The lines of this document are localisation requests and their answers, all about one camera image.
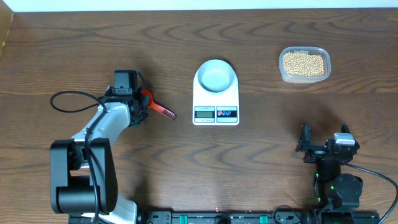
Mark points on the white digital kitchen scale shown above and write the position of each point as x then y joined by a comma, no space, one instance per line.
215,109

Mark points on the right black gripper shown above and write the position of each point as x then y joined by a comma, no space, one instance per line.
305,140

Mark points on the red measuring scoop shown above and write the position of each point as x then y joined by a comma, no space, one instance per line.
160,109

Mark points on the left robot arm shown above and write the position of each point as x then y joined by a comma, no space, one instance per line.
83,182

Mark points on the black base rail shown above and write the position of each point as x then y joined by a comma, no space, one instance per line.
281,215

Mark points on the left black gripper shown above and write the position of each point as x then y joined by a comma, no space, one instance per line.
145,99

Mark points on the soybeans in container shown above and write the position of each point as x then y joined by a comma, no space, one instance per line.
303,65

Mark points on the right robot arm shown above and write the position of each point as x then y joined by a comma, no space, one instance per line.
334,189

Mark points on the pale blue-grey bowl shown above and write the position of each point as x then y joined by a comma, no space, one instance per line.
216,76

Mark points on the clear plastic container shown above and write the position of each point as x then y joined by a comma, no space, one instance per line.
311,51

